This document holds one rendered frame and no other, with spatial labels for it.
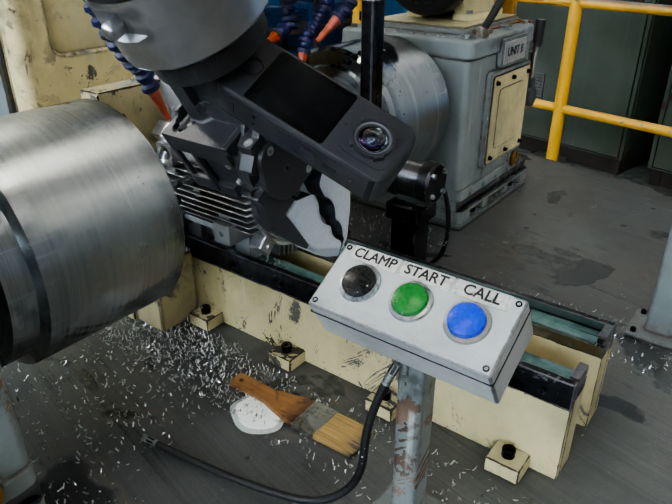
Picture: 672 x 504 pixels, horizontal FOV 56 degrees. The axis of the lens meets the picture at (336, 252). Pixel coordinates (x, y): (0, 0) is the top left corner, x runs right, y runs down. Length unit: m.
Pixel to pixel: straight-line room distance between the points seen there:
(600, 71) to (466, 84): 2.97
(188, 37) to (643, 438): 0.69
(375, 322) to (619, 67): 3.63
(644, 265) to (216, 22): 1.02
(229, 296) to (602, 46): 3.41
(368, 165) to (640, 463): 0.56
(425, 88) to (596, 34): 3.07
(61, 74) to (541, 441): 0.78
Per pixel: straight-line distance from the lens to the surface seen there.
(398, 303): 0.51
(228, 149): 0.40
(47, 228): 0.63
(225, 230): 0.85
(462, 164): 1.23
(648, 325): 1.04
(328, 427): 0.78
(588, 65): 4.16
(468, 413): 0.77
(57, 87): 1.00
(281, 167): 0.41
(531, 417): 0.73
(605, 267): 1.21
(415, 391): 0.57
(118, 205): 0.66
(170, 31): 0.34
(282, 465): 0.75
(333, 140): 0.36
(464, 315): 0.49
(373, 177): 0.35
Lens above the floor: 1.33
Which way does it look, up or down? 27 degrees down
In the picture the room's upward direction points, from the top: straight up
